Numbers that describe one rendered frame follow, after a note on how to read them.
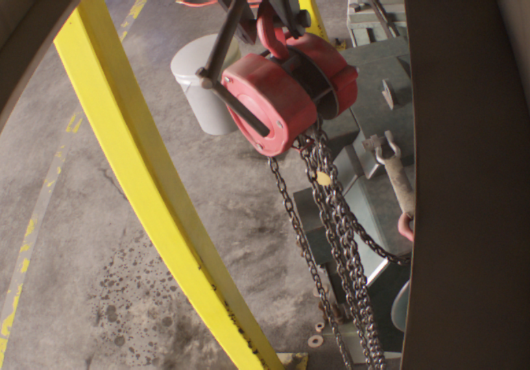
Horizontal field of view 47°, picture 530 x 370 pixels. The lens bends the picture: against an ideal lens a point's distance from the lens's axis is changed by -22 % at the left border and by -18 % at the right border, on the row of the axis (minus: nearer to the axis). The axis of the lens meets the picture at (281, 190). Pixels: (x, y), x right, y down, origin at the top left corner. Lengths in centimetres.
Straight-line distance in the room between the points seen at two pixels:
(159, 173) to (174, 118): 187
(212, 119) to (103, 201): 62
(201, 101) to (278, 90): 207
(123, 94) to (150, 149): 17
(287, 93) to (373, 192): 65
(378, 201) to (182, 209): 42
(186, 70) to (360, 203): 153
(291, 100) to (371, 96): 80
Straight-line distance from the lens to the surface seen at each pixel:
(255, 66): 101
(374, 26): 216
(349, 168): 167
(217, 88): 75
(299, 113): 98
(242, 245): 272
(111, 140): 145
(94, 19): 129
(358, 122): 171
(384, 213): 155
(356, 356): 226
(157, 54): 394
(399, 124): 168
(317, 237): 168
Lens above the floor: 201
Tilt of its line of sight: 45 degrees down
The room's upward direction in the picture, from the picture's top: 21 degrees counter-clockwise
